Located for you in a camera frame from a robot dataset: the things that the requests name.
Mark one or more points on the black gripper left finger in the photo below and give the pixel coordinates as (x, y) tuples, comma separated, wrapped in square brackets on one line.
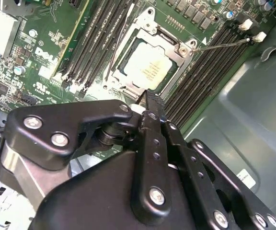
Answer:
[(85, 111)]

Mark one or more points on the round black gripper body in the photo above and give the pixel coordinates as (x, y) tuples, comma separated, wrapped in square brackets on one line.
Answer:
[(99, 191)]

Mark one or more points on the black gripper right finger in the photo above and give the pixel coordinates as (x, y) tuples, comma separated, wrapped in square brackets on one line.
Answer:
[(188, 167)]

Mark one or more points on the silver CPU green edge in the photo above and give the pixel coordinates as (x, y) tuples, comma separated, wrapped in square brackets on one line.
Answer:
[(147, 67)]

